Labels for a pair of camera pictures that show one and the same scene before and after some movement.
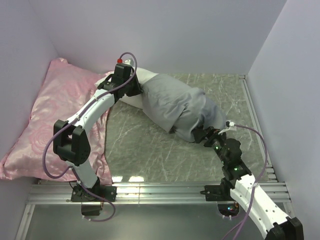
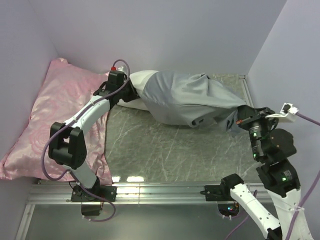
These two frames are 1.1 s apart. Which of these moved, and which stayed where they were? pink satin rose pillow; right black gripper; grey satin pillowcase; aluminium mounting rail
Moved: grey satin pillowcase; right black gripper
Stayed: aluminium mounting rail; pink satin rose pillow
